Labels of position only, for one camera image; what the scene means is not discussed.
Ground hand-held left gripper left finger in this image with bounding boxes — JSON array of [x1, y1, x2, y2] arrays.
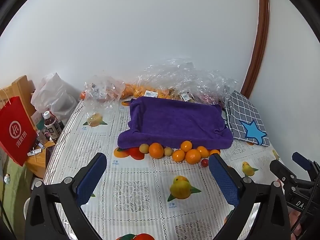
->
[[24, 152, 108, 240]]

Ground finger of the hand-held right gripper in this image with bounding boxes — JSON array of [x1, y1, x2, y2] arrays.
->
[[269, 159, 304, 188], [292, 152, 320, 180]]

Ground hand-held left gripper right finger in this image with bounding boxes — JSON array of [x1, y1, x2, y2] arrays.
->
[[208, 153, 292, 240]]

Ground large orange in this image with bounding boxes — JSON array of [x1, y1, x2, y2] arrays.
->
[[185, 149, 202, 165], [149, 142, 165, 159]]

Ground small round orange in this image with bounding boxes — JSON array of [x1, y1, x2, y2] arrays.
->
[[180, 140, 193, 152], [172, 149, 186, 162]]

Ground purple towel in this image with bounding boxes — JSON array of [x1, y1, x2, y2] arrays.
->
[[117, 96, 234, 150]]

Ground person's right hand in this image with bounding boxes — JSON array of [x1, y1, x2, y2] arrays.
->
[[289, 209, 304, 238]]

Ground black phone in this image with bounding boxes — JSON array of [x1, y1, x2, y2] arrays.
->
[[45, 145, 55, 167]]

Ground printed plastic tablecloth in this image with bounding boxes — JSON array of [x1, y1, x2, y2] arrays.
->
[[43, 97, 285, 240]]

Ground wooden nightstand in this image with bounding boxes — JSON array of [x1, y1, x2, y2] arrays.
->
[[25, 140, 55, 179]]

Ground grey checked cloth blue star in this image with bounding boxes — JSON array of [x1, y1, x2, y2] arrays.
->
[[224, 90, 271, 147]]

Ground dark tea bottle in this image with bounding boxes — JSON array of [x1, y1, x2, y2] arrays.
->
[[44, 110, 62, 140]]

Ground red paper bag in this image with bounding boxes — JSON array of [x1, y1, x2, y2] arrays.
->
[[0, 88, 38, 166]]

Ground small clear plastic bag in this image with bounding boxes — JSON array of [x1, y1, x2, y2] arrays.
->
[[84, 75, 126, 109]]

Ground white plastic bag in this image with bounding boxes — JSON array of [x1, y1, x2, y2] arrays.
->
[[30, 72, 78, 123]]

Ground pile of bagged oranges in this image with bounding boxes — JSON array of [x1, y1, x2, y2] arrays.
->
[[120, 83, 170, 99]]

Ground large clear plastic bag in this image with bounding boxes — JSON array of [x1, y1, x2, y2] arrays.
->
[[125, 58, 238, 105]]

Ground wooden headboard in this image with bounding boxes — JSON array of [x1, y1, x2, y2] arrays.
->
[[0, 75, 37, 120]]

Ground brown wooden door frame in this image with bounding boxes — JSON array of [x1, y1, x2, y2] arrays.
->
[[241, 0, 270, 97]]

